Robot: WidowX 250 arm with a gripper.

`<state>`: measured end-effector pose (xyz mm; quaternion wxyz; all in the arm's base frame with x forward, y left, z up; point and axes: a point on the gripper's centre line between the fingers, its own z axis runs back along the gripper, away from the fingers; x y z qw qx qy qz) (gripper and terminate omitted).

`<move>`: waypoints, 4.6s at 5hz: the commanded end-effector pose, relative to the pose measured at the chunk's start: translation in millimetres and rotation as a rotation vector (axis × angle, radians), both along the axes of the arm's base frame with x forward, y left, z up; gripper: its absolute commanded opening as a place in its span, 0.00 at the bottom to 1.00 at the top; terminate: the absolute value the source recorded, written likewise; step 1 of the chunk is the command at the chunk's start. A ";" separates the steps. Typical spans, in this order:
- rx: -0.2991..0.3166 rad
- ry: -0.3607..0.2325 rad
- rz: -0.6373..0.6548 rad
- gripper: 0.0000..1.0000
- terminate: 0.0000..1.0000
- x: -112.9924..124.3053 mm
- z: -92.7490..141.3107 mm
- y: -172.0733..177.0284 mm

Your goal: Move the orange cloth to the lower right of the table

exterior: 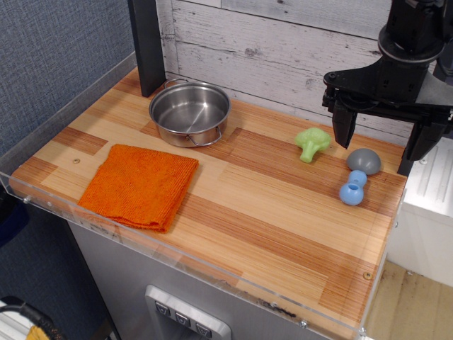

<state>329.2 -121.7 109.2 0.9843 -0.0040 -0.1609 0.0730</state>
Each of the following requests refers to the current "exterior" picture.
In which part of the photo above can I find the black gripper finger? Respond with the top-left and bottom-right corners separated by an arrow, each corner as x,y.
332,101 -> 356,149
403,123 -> 447,162

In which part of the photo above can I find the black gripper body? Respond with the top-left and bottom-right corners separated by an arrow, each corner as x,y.
323,57 -> 452,133

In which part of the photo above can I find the orange cloth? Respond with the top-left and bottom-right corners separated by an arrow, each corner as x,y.
78,144 -> 199,233

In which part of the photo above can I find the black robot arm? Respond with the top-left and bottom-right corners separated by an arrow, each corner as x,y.
323,1 -> 452,162

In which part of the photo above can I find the green toy broccoli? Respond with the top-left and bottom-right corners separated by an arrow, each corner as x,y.
294,127 -> 331,164

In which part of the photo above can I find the grey half dome toy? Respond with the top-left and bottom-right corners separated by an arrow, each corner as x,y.
346,148 -> 382,175

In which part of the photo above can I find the blue dumbbell shaped toy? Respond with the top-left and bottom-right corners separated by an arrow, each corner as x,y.
339,170 -> 367,206

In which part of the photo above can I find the white metal box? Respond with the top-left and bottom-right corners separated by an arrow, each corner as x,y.
386,134 -> 452,286

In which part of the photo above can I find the stainless steel pot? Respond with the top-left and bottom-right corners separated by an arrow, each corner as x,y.
149,81 -> 231,148

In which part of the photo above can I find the silver cabinet with button panel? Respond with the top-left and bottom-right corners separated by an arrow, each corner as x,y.
69,223 -> 322,339

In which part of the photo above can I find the yellow tape piece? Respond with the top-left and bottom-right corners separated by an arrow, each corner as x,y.
25,325 -> 50,340

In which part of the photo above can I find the dark right vertical post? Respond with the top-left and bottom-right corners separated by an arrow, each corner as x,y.
397,156 -> 413,176

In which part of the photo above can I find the dark vertical post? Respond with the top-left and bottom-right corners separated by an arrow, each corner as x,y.
397,156 -> 413,176
128,0 -> 166,97

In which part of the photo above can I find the dark left vertical post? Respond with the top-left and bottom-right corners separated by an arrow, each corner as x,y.
128,0 -> 166,97

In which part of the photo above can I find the black braided cable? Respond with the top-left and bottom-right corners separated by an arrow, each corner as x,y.
0,303 -> 54,337

